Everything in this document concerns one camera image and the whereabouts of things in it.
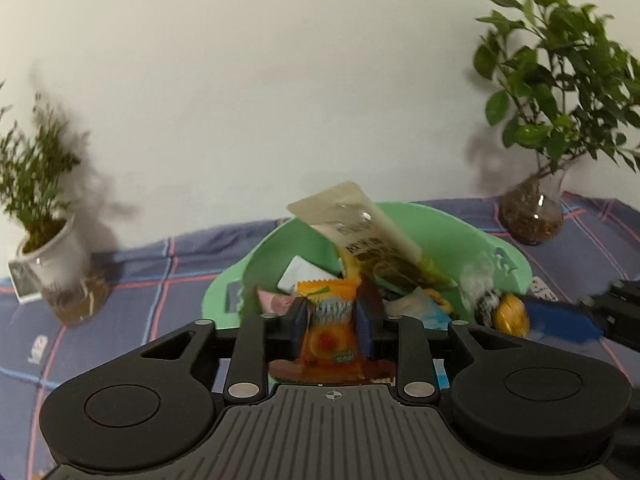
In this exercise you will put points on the orange snack packet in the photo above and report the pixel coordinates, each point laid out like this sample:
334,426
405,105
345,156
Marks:
327,340

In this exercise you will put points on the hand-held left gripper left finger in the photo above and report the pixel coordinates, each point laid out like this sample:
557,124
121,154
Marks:
298,320

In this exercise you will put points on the leafy plant in glass vase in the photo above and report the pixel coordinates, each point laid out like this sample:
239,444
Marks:
550,85

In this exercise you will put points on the small white desk clock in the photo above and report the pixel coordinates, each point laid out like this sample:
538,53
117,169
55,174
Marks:
22,282

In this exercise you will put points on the green plastic basin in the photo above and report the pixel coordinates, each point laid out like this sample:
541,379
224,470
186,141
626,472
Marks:
450,240

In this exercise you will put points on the white card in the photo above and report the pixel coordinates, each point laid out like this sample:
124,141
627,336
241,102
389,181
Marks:
542,289

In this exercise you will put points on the pink snack packet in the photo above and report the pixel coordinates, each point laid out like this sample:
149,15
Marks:
275,302

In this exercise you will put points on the blue plaid cloth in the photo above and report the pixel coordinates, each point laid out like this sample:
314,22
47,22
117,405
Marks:
150,285

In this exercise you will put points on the tall beige snack packet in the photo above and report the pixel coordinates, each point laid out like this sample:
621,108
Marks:
360,230

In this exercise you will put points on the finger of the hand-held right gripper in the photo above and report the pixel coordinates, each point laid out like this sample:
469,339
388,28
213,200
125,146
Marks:
560,322

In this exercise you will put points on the small-leaf plant in white pot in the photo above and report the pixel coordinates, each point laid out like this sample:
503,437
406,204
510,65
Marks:
50,260

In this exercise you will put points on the gold foil candy ball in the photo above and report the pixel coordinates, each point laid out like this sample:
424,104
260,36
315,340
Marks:
510,315

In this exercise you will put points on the black and white snack packet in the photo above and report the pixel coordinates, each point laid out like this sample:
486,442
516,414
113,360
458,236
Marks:
484,306

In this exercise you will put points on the light blue snack packet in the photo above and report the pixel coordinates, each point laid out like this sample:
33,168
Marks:
425,310

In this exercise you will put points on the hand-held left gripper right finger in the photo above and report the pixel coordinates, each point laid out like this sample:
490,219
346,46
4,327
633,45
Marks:
364,321

